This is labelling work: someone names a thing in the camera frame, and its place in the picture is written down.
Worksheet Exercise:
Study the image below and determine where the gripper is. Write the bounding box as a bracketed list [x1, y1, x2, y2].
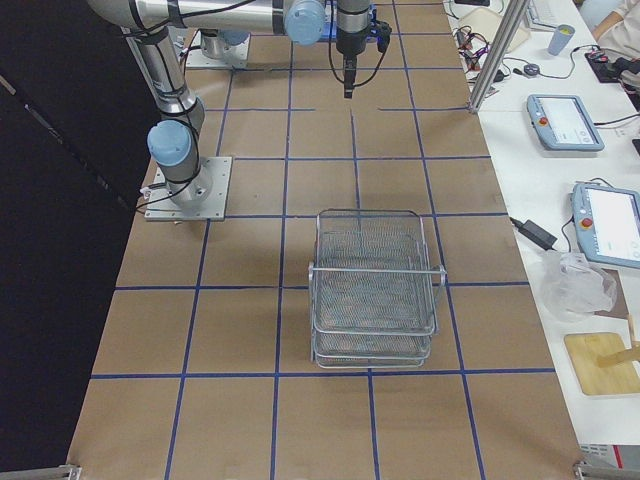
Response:
[342, 54, 357, 99]

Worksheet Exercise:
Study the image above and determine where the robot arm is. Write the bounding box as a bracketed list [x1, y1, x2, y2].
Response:
[200, 29, 250, 60]
[89, 1, 391, 210]

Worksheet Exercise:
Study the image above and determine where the blue plastic tray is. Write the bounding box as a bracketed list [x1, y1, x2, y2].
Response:
[320, 1, 378, 42]

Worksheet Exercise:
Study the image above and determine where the round grey puck device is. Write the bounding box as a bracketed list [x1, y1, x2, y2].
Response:
[522, 63, 540, 77]

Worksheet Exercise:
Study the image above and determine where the far teach pendant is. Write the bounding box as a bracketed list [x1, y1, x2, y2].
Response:
[526, 94, 605, 152]

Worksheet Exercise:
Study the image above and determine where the teach pendant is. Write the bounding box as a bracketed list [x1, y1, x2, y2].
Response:
[571, 182, 639, 269]
[526, 94, 605, 152]

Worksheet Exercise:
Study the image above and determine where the blue grey cup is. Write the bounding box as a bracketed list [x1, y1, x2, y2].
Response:
[547, 24, 575, 56]

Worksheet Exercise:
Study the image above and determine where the black power adapter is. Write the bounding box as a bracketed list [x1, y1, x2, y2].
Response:
[517, 220, 557, 251]

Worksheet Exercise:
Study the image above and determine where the small black control box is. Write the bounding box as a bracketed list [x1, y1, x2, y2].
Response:
[584, 50, 639, 83]

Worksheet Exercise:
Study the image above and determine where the near teach pendant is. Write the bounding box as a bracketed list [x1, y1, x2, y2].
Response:
[571, 182, 639, 269]

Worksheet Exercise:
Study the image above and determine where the clear plastic bag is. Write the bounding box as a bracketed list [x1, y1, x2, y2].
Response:
[539, 251, 618, 317]

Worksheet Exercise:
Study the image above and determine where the wooden board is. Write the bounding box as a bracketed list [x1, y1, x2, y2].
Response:
[564, 332, 639, 396]

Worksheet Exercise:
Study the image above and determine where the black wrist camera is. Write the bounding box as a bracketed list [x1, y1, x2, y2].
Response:
[372, 20, 392, 54]

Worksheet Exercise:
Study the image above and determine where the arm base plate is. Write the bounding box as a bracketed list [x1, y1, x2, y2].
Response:
[144, 157, 233, 221]
[186, 30, 251, 70]

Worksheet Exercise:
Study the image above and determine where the aluminium frame post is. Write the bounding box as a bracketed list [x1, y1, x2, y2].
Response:
[468, 0, 529, 113]

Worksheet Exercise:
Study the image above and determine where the wire mesh shelf rack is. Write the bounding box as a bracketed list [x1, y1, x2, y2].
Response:
[309, 209, 446, 369]

